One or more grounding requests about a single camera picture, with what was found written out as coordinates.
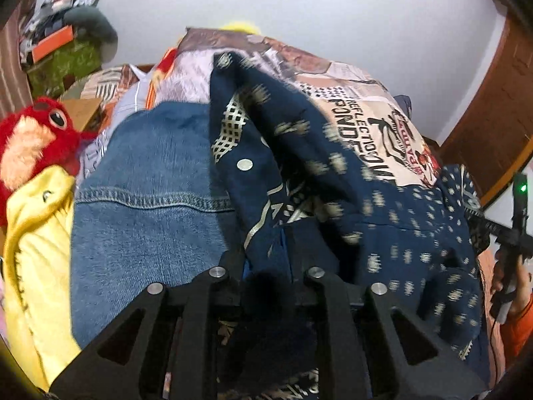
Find brown cardboard box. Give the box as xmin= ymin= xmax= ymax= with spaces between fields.
xmin=62 ymin=98 xmax=104 ymax=132

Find blue denim jeans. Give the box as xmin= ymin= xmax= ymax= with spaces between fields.
xmin=70 ymin=102 xmax=251 ymax=350

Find orange box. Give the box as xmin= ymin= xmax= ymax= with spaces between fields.
xmin=31 ymin=25 xmax=76 ymax=63

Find yellow fluffy toy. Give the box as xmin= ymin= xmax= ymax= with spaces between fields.
xmin=219 ymin=21 xmax=261 ymax=34

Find red plush toy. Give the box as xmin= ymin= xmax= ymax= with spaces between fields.
xmin=0 ymin=97 xmax=99 ymax=226

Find grey cushion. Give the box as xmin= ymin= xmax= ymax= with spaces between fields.
xmin=64 ymin=6 xmax=120 ymax=61

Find striped brown curtain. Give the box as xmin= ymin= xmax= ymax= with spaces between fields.
xmin=0 ymin=0 xmax=47 ymax=114

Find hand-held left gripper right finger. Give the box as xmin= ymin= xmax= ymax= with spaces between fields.
xmin=284 ymin=229 xmax=488 ymax=400

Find printed bed blanket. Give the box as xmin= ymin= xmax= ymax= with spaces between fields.
xmin=79 ymin=27 xmax=443 ymax=189

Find person's right hand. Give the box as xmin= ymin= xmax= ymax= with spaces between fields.
xmin=490 ymin=250 xmax=533 ymax=318

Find light striped shirt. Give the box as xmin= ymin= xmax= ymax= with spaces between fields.
xmin=81 ymin=64 xmax=157 ymax=176

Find navy patterned hoodie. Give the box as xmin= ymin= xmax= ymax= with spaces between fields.
xmin=208 ymin=50 xmax=493 ymax=400

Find person's right forearm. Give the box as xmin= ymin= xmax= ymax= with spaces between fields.
xmin=499 ymin=304 xmax=533 ymax=386

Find green cloth covered table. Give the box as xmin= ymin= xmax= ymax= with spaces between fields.
xmin=27 ymin=42 xmax=106 ymax=99

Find pile of clutter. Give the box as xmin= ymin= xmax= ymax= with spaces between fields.
xmin=19 ymin=0 xmax=105 ymax=64

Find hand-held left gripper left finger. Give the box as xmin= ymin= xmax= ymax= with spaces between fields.
xmin=49 ymin=245 xmax=247 ymax=400

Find yellow plush toy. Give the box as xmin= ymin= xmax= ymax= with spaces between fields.
xmin=0 ymin=167 xmax=85 ymax=393

